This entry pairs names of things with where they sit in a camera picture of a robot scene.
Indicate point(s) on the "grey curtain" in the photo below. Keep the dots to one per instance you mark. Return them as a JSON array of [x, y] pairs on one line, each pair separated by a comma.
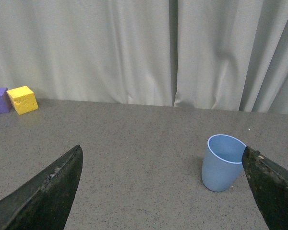
[[212, 54]]

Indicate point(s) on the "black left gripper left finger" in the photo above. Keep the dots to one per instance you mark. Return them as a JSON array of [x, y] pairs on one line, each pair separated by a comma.
[[44, 202]]

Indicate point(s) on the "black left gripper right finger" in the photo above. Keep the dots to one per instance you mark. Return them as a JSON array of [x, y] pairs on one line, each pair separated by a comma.
[[268, 182]]

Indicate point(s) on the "blue plastic cup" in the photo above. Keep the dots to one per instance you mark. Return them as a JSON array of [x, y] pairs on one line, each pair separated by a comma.
[[222, 162]]

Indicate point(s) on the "yellow foam cube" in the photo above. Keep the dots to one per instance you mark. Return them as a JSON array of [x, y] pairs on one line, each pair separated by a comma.
[[23, 99]]

